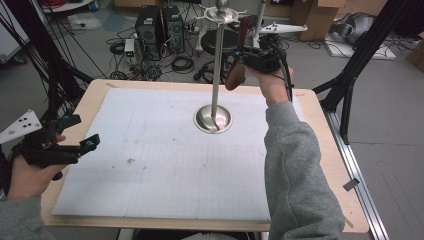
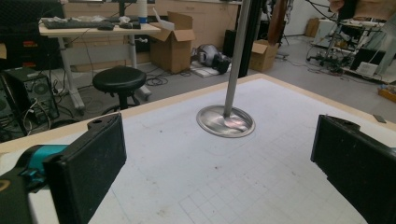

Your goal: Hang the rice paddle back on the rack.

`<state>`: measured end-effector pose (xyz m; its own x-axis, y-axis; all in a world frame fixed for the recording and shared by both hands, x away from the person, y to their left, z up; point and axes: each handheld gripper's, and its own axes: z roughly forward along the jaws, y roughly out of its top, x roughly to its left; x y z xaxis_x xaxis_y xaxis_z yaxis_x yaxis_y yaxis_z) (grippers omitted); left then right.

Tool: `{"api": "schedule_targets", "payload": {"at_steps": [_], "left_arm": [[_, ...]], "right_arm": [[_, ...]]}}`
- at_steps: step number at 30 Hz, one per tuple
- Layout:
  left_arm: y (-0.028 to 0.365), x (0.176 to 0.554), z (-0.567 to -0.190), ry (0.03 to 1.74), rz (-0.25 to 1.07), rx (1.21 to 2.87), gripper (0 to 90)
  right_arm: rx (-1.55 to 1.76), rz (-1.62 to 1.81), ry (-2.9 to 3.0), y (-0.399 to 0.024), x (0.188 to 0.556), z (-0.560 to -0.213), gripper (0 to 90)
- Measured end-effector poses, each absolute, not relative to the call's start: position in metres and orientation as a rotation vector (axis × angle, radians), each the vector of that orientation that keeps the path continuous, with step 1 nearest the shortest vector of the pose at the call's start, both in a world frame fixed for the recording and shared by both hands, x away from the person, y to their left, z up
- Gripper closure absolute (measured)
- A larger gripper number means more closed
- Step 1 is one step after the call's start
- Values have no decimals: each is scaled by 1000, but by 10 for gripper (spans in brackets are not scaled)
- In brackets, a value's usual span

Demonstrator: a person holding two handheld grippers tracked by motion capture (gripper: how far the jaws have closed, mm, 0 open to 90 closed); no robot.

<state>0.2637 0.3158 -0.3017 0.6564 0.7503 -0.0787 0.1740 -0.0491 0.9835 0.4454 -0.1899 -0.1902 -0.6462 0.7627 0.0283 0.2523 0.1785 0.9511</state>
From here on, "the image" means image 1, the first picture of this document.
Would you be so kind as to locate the black round stool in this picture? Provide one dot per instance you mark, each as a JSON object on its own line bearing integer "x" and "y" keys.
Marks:
{"x": 208, "y": 41}

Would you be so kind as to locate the person's left hand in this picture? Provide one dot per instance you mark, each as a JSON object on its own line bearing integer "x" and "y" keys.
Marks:
{"x": 26, "y": 180}

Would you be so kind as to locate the white metal stand leg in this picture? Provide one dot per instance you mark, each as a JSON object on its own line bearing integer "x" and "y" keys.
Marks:
{"x": 260, "y": 13}

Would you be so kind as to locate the person's right hand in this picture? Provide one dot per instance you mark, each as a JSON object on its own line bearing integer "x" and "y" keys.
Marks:
{"x": 275, "y": 86}

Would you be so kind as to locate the aluminium rail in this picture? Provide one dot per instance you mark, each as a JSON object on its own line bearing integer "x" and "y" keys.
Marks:
{"x": 360, "y": 186}

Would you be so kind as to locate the small white box green light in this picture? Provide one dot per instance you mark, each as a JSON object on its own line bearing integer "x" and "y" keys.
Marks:
{"x": 129, "y": 48}

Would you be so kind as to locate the grey bag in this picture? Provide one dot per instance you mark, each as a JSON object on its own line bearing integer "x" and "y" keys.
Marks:
{"x": 353, "y": 28}

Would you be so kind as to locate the white flat board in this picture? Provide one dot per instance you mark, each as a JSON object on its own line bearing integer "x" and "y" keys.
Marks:
{"x": 383, "y": 53}

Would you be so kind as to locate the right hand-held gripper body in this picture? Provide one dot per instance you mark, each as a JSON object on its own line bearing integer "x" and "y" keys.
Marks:
{"x": 263, "y": 60}

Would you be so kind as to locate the brown wooden spoon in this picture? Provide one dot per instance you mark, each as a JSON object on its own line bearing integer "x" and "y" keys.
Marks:
{"x": 235, "y": 76}

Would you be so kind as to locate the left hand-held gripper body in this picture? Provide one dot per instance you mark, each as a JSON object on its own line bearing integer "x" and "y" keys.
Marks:
{"x": 23, "y": 125}

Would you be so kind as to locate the large cardboard box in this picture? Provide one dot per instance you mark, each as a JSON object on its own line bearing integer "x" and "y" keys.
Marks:
{"x": 316, "y": 16}

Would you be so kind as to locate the grey tape tag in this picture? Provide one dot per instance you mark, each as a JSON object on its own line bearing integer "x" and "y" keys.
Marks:
{"x": 351, "y": 184}

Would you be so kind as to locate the steel utensil stand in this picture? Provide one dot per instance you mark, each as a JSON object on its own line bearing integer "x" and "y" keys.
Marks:
{"x": 218, "y": 66}

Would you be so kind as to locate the black computer tower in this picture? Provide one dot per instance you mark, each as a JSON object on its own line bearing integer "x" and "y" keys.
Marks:
{"x": 148, "y": 30}
{"x": 173, "y": 28}

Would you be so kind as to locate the small cardboard box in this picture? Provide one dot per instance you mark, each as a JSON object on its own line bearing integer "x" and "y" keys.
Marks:
{"x": 416, "y": 53}

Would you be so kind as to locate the white grid mat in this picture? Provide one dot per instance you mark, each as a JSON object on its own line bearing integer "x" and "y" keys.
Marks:
{"x": 160, "y": 173}

